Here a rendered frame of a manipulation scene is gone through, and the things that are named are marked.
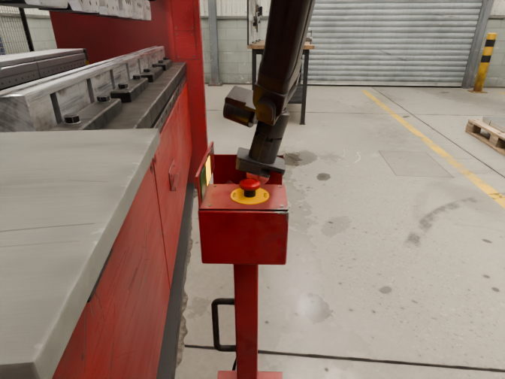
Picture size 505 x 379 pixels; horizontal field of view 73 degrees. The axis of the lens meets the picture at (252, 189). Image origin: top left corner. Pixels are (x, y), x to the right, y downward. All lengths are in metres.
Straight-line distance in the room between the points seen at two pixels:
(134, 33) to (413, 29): 6.17
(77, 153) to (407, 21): 7.60
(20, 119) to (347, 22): 7.06
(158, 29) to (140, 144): 2.11
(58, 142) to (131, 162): 0.06
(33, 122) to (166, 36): 1.73
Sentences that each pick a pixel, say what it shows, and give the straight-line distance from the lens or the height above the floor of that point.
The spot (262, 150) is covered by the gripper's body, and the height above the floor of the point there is 0.84.
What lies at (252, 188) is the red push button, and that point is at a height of 0.80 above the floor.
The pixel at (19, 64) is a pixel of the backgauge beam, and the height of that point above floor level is 0.97.
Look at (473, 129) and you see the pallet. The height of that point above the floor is 0.06.
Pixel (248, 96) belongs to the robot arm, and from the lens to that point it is 0.67.
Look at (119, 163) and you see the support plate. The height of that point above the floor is 1.00.
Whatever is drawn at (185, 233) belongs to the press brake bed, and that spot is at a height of 0.05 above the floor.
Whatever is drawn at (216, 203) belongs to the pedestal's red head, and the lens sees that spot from 0.61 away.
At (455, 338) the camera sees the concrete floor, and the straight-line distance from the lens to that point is 1.60.
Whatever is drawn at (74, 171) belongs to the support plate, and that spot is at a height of 1.00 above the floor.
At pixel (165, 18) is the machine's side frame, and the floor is 1.12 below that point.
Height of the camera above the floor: 1.06
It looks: 25 degrees down
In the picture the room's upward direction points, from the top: straight up
